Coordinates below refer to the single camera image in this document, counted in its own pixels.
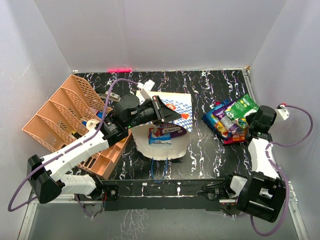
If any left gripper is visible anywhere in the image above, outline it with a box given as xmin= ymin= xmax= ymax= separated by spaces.
xmin=126 ymin=95 xmax=182 ymax=129

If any blue checkered paper bag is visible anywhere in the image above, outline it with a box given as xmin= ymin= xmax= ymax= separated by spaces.
xmin=131 ymin=89 xmax=193 ymax=183

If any blue snack bar wrapper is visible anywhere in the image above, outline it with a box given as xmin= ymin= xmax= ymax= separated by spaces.
xmin=148 ymin=132 xmax=172 ymax=145

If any blue Slendy candy bag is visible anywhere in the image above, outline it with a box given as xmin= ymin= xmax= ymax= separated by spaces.
xmin=202 ymin=99 xmax=232 ymax=140

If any purple snack bag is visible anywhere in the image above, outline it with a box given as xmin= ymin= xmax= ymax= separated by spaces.
xmin=213 ymin=101 xmax=239 ymax=134

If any pink chips bag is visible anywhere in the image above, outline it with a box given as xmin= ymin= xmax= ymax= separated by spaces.
xmin=214 ymin=101 xmax=247 ymax=145

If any green snack pack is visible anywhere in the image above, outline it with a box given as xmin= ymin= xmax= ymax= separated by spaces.
xmin=224 ymin=94 xmax=259 ymax=130

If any orange snack bag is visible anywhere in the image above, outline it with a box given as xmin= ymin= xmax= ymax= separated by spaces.
xmin=231 ymin=130 xmax=246 ymax=142

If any dark purple chocolate pack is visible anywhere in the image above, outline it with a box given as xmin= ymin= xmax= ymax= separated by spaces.
xmin=161 ymin=123 xmax=187 ymax=139

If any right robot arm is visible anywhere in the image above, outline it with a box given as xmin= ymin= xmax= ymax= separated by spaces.
xmin=222 ymin=104 xmax=290 ymax=223

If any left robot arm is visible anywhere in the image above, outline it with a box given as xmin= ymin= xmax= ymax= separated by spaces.
xmin=27 ymin=94 xmax=182 ymax=204

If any red snack pack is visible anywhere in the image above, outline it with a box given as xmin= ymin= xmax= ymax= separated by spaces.
xmin=149 ymin=126 xmax=163 ymax=138

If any grey stapler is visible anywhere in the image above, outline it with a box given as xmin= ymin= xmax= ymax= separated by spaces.
xmin=96 ymin=91 xmax=121 ymax=102

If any white medicine box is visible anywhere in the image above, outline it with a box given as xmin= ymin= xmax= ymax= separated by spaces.
xmin=90 ymin=107 xmax=104 ymax=119

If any white lotion bottle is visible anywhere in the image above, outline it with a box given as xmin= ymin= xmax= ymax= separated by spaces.
xmin=81 ymin=118 xmax=100 ymax=131

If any peach plastic desk organizer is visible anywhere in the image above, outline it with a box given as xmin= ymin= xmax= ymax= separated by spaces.
xmin=22 ymin=74 xmax=132 ymax=180

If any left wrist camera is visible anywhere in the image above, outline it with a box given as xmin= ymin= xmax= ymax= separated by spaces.
xmin=137 ymin=79 xmax=155 ymax=100

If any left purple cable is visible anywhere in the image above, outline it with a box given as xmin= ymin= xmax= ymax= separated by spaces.
xmin=7 ymin=78 xmax=140 ymax=213

